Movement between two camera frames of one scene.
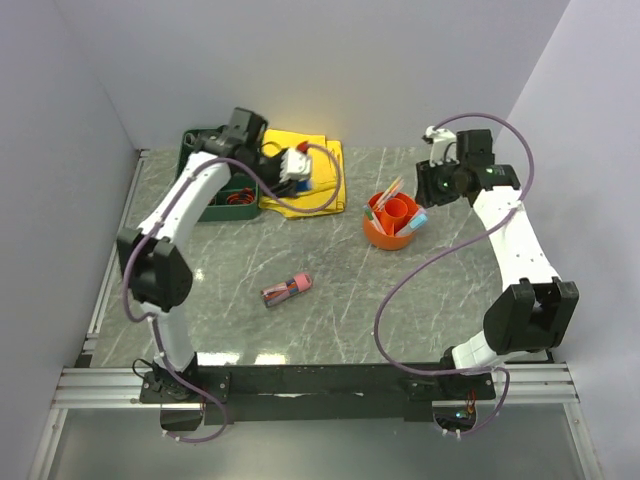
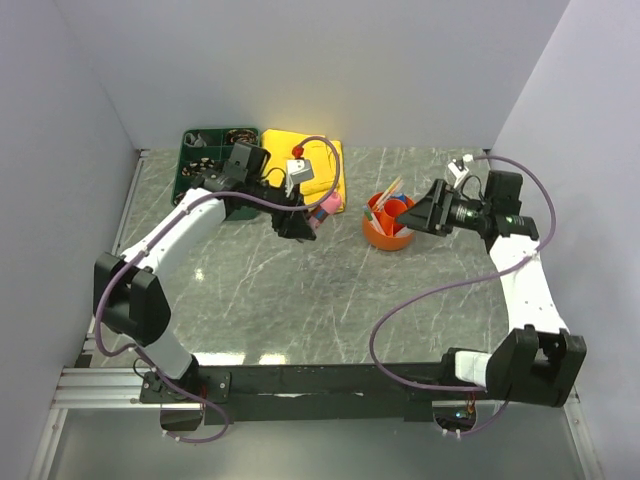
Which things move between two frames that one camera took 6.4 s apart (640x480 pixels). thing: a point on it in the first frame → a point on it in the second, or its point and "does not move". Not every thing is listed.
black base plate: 317,391 does not move
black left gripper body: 269,169 → 282,220
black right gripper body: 439,184 → 454,211
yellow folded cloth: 327,194 does not move
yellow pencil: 392,187 does not move
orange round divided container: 381,227 does not move
